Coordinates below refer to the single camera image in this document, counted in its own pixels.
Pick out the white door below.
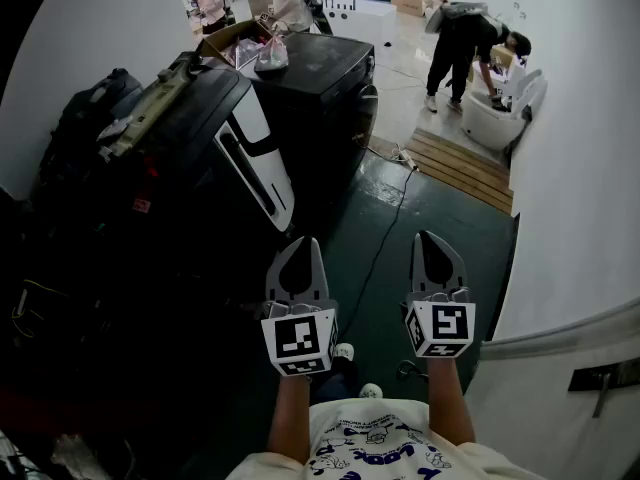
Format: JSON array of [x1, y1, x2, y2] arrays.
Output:
[[464, 297, 640, 480]]

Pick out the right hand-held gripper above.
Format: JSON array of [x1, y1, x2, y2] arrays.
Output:
[[399, 230, 478, 360]]

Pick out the flat brown cardboard box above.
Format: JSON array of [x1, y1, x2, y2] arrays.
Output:
[[389, 0, 431, 18]]

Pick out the dark green floor mat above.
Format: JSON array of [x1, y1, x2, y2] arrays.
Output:
[[299, 150, 521, 404]]

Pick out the black door latch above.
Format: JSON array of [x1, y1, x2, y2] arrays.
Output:
[[568, 360, 640, 419]]

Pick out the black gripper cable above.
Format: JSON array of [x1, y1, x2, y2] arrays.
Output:
[[397, 360, 430, 384]]

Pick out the person's cream printed shirt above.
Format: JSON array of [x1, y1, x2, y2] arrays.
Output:
[[224, 398, 551, 480]]

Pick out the white and black domed appliance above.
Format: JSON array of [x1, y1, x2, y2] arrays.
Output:
[[99, 57, 296, 234]]

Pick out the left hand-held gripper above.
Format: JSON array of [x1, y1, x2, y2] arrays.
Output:
[[259, 236, 340, 378]]

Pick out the wooden slat mat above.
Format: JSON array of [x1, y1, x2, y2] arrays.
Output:
[[404, 127, 515, 215]]

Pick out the pink and green detergent bag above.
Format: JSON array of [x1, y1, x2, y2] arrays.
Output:
[[253, 35, 290, 73]]

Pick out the white power strip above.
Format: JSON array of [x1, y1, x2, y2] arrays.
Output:
[[389, 146, 420, 172]]

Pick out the small brown cardboard box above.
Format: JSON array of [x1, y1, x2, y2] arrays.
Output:
[[489, 45, 517, 69]]

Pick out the person's right forearm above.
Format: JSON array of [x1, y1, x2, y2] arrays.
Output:
[[424, 356, 476, 445]]

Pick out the person's left forearm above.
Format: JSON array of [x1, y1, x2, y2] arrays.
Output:
[[267, 373, 314, 464]]

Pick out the beige plastic panel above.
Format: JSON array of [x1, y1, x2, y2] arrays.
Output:
[[97, 62, 199, 162]]

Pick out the black washing machine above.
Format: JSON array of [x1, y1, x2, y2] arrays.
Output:
[[249, 31, 379, 209]]

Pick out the white counter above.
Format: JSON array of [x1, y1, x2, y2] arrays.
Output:
[[322, 0, 399, 49]]

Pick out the person's jeans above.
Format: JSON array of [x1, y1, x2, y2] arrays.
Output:
[[310, 356, 362, 405]]

